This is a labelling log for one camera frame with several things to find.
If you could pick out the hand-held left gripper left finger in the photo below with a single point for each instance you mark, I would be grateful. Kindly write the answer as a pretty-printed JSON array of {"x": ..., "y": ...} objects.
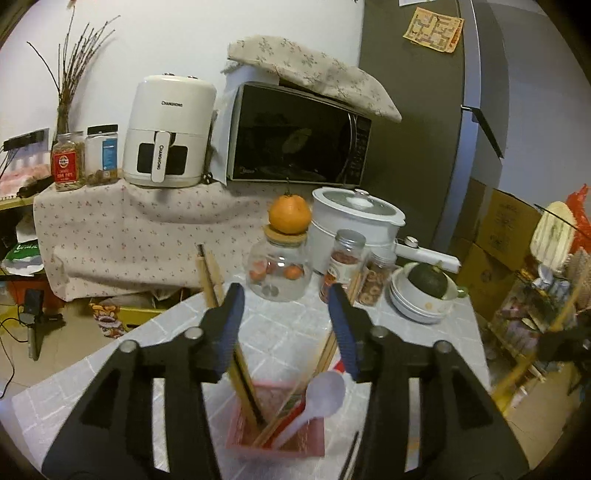
[{"x": 231, "y": 323}]

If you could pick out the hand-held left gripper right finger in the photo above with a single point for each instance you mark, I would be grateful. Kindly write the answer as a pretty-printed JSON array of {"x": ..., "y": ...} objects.
[{"x": 340, "y": 323}]

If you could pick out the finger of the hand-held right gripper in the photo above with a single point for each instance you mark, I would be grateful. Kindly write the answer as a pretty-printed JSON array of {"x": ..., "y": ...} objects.
[{"x": 554, "y": 344}]

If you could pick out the wooden chopstick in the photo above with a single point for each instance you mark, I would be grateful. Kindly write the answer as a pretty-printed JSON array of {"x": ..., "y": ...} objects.
[
  {"x": 205, "y": 277},
  {"x": 328, "y": 346},
  {"x": 354, "y": 288},
  {"x": 214, "y": 279}
]

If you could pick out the red chopstick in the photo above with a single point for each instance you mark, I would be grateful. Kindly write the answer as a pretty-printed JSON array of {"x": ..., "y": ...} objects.
[
  {"x": 338, "y": 363},
  {"x": 295, "y": 412}
]

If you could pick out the white plastic spoon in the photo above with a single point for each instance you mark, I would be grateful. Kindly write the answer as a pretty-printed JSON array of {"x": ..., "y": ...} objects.
[{"x": 323, "y": 392}]

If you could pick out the pink utensil holder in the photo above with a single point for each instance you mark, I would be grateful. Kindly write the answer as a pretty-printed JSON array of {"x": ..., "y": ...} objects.
[{"x": 304, "y": 443}]

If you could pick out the black chopstick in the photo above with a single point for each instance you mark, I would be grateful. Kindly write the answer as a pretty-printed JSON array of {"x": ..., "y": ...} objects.
[{"x": 349, "y": 454}]

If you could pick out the light blue checkered tablecloth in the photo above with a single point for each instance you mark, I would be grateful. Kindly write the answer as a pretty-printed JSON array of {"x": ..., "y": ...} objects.
[{"x": 286, "y": 323}]

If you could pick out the clear snack jar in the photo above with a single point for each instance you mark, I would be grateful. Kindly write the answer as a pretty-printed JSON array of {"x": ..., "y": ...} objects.
[{"x": 376, "y": 281}]

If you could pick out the small tangerine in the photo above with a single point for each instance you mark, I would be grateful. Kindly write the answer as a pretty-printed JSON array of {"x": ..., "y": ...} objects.
[
  {"x": 292, "y": 271},
  {"x": 258, "y": 271}
]

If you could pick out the red label spice jar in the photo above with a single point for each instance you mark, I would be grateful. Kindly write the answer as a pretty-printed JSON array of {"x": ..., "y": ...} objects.
[{"x": 341, "y": 263}]

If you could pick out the white floral bowl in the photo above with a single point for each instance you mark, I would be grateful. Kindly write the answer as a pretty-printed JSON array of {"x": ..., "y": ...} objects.
[{"x": 401, "y": 295}]

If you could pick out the glass jar with cork lid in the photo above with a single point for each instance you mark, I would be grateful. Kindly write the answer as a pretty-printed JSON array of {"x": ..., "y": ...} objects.
[{"x": 277, "y": 249}]

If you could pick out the cardboard box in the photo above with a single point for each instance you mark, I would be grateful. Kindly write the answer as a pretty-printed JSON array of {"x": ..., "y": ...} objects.
[
  {"x": 508, "y": 221},
  {"x": 485, "y": 277},
  {"x": 471, "y": 207}
]

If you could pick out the green avocado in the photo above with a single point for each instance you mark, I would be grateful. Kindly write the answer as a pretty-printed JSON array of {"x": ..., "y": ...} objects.
[{"x": 427, "y": 279}]

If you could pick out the white electric pot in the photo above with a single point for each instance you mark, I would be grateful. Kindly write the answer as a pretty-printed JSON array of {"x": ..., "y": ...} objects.
[{"x": 351, "y": 217}]

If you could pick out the cream striped bag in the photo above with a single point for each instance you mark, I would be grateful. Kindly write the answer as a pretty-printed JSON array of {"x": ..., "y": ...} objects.
[{"x": 551, "y": 235}]

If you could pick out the large orange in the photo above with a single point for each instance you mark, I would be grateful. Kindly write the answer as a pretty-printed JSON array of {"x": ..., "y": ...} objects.
[{"x": 290, "y": 214}]

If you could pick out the red plastic bag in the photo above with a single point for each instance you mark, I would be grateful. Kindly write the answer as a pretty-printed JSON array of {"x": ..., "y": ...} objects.
[{"x": 581, "y": 207}]

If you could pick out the floral cabinet cloth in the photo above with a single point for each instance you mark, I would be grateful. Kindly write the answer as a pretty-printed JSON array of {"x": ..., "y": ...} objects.
[{"x": 115, "y": 230}]

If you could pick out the black microwave oven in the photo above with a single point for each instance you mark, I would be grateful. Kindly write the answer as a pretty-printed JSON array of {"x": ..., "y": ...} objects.
[{"x": 295, "y": 134}]

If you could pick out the small black tripod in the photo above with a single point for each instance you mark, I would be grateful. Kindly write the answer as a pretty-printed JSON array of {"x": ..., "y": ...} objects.
[{"x": 34, "y": 314}]

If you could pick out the white air fryer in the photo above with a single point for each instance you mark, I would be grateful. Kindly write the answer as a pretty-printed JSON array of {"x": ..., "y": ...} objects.
[{"x": 171, "y": 129}]

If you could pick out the blue label plastic jar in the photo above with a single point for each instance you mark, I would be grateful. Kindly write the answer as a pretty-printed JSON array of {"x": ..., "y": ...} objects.
[{"x": 104, "y": 157}]

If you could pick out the green plastic bag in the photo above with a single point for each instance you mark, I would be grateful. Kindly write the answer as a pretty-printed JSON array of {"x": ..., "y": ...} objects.
[{"x": 21, "y": 256}]

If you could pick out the grey refrigerator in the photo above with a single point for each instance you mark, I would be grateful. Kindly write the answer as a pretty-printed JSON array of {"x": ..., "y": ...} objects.
[{"x": 415, "y": 115}]

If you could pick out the red label glass jar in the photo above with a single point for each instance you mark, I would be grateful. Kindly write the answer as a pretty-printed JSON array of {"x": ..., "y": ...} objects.
[{"x": 68, "y": 161}]

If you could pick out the floral microwave cover cloth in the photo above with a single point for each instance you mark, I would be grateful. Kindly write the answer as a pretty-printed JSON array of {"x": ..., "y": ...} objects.
[{"x": 323, "y": 69}]

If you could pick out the glass twig vase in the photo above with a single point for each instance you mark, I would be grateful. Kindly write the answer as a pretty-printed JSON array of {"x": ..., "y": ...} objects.
[{"x": 62, "y": 120}]

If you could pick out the black power strip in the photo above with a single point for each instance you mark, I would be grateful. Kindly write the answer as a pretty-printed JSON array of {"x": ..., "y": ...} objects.
[{"x": 25, "y": 138}]

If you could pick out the dry twig bundle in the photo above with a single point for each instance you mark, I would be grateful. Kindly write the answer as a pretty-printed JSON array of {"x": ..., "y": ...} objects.
[{"x": 74, "y": 60}]

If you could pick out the yellow paper note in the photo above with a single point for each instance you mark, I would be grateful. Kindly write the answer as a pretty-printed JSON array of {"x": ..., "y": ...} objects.
[{"x": 434, "y": 28}]

